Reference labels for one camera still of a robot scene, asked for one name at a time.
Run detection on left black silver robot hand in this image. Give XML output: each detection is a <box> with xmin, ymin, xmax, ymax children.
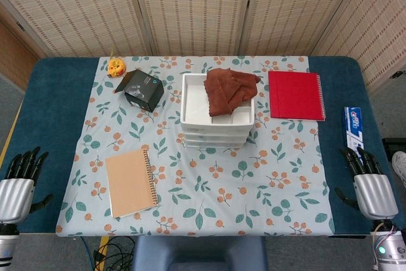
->
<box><xmin>0</xmin><ymin>146</ymin><xmax>54</xmax><ymax>224</ymax></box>

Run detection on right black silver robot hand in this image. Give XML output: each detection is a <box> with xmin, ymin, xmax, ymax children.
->
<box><xmin>335</xmin><ymin>146</ymin><xmax>399</xmax><ymax>220</ymax></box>

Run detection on floral patterned tablecloth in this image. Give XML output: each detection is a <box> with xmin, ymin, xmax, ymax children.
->
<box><xmin>55</xmin><ymin>56</ymin><xmax>336</xmax><ymax>237</ymax></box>

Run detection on white shoe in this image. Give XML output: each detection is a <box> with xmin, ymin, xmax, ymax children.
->
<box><xmin>392</xmin><ymin>152</ymin><xmax>406</xmax><ymax>187</ymax></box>

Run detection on black floor cables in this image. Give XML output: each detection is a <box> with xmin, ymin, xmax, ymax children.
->
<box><xmin>95</xmin><ymin>237</ymin><xmax>136</xmax><ymax>271</ymax></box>

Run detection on wooden door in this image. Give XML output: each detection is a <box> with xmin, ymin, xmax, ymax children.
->
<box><xmin>0</xmin><ymin>20</ymin><xmax>39</xmax><ymax>91</ymax></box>

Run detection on woven folding screen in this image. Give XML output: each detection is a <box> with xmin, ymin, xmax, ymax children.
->
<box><xmin>0</xmin><ymin>0</ymin><xmax>406</xmax><ymax>91</ymax></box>

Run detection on blue padded seat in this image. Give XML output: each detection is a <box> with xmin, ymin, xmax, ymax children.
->
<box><xmin>132</xmin><ymin>235</ymin><xmax>267</xmax><ymax>271</ymax></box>

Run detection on tan spiral notebook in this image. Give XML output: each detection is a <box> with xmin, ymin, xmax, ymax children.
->
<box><xmin>105</xmin><ymin>149</ymin><xmax>160</xmax><ymax>219</ymax></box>

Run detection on white drawer organizer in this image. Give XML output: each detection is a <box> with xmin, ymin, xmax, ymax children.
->
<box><xmin>180</xmin><ymin>73</ymin><xmax>256</xmax><ymax>150</ymax></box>

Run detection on blue white toothpaste box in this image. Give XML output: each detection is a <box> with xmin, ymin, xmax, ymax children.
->
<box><xmin>344</xmin><ymin>107</ymin><xmax>366</xmax><ymax>157</ymax></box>

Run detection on red spiral notebook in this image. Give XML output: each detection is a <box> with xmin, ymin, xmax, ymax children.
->
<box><xmin>268</xmin><ymin>70</ymin><xmax>327</xmax><ymax>122</ymax></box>

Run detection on yellow orange toy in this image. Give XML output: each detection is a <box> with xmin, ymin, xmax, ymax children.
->
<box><xmin>107</xmin><ymin>48</ymin><xmax>127</xmax><ymax>79</ymax></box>

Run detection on blue floor cable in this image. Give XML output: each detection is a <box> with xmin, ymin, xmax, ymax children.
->
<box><xmin>81</xmin><ymin>236</ymin><xmax>96</xmax><ymax>271</ymax></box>

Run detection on black trouser leg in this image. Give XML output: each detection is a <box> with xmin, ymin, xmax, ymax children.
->
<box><xmin>382</xmin><ymin>137</ymin><xmax>406</xmax><ymax>157</ymax></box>

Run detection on black product box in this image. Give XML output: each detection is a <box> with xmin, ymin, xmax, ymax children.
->
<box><xmin>114</xmin><ymin>69</ymin><xmax>165</xmax><ymax>113</ymax></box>

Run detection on brown folded cloth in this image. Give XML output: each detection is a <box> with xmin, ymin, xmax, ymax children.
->
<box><xmin>203</xmin><ymin>67</ymin><xmax>263</xmax><ymax>117</ymax></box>

